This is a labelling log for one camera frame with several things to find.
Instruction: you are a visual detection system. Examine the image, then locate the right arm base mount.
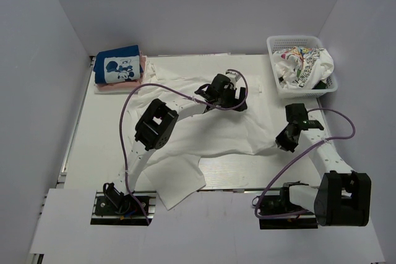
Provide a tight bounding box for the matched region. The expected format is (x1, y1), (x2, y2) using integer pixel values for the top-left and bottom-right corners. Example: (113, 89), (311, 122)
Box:
(258, 181), (318, 230)

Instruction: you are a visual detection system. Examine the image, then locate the folded pink t-shirt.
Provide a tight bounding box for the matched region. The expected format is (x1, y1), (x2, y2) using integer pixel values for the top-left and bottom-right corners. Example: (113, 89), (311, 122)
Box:
(93, 55), (147, 94)

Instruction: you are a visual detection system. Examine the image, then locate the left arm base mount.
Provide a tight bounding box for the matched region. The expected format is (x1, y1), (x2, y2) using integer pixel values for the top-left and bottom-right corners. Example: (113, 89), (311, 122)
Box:
(90, 183), (155, 226)

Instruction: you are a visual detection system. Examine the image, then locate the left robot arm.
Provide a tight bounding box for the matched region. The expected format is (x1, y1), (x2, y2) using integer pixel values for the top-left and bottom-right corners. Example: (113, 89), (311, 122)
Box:
(103, 69), (248, 214)

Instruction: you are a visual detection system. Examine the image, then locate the dark green t-shirt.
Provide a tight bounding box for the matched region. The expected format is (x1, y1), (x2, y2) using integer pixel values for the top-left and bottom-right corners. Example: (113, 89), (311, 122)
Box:
(313, 81), (327, 90)

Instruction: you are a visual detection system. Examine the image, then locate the white t-shirt red print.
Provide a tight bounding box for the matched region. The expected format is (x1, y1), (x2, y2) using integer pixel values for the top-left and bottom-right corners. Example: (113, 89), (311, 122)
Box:
(123, 64), (286, 209)

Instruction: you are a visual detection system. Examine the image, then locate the white cartoon print t-shirt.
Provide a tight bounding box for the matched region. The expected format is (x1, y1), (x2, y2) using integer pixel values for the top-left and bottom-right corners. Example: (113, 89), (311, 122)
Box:
(273, 46), (334, 90)

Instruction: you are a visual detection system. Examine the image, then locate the folded blue t-shirt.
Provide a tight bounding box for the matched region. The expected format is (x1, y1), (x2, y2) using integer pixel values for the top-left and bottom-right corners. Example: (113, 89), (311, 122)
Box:
(93, 45), (144, 84)

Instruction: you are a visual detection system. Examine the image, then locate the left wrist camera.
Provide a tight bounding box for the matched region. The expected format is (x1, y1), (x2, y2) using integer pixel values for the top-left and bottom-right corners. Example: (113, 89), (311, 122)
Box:
(225, 69), (241, 88)

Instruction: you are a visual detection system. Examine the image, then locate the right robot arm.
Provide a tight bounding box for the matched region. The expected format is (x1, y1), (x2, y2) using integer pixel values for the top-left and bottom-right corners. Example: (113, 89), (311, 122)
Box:
(275, 103), (371, 227)

